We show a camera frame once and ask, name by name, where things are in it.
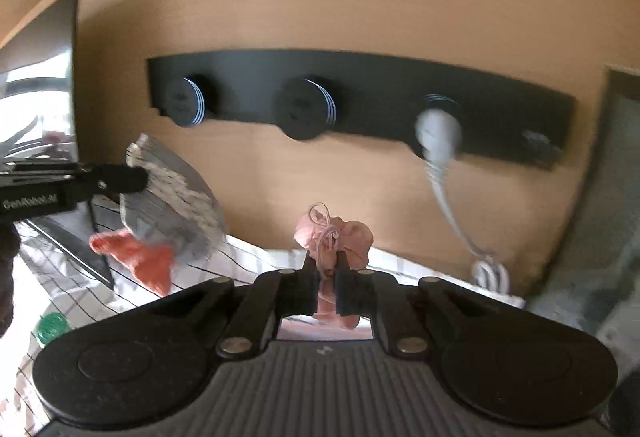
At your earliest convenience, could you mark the pink fabric scrunchie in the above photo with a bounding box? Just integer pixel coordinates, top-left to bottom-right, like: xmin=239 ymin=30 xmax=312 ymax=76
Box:
xmin=294 ymin=203 xmax=373 ymax=330

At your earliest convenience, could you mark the grey orange knitted sock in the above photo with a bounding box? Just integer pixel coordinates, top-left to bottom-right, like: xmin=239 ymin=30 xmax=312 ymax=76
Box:
xmin=89 ymin=134 xmax=226 ymax=296

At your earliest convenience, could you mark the left hand in dark glove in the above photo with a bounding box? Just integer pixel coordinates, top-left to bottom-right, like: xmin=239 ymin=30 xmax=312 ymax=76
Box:
xmin=0 ymin=223 xmax=21 ymax=336

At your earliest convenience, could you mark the black monitor screen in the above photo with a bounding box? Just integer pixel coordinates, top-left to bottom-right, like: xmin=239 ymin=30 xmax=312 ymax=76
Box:
xmin=1 ymin=0 xmax=114 ymax=287

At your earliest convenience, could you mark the white black-checked tablecloth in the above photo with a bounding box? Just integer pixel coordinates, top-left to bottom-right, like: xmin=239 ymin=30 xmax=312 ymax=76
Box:
xmin=1 ymin=225 xmax=510 ymax=436

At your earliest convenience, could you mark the green-lidded glass jar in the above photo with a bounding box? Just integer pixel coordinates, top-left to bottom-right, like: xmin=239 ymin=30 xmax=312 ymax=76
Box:
xmin=35 ymin=313 xmax=70 ymax=347

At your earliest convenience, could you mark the white plug with cable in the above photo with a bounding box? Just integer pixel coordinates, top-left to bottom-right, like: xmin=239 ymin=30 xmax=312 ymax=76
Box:
xmin=414 ymin=108 xmax=526 ymax=308

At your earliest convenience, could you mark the black wall power strip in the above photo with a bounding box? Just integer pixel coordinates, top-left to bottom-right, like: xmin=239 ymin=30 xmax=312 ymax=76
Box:
xmin=146 ymin=49 xmax=577 ymax=168

